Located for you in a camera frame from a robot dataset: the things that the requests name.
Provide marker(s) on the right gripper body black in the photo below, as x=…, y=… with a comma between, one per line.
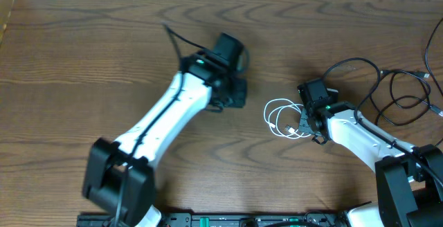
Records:
x=304, y=125

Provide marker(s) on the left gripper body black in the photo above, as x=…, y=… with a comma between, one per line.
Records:
x=237, y=94

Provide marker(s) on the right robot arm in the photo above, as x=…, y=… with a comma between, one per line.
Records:
x=408, y=178

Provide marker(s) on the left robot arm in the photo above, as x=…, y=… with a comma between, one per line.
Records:
x=120, y=174

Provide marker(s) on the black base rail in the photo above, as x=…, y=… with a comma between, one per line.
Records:
x=186, y=219

